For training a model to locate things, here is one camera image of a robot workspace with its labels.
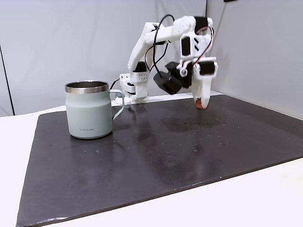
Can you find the orange-red cube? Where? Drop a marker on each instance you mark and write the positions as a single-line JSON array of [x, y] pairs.
[[198, 104]]

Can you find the dark grey table mat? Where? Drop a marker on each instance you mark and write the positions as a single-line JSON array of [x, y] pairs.
[[142, 165]]

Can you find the pale green steel mug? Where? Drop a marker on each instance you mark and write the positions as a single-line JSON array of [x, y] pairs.
[[87, 113]]

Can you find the black camera box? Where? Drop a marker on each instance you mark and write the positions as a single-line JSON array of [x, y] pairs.
[[170, 85]]

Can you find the black wall-mounted object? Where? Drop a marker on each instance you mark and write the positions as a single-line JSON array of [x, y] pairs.
[[230, 1]]

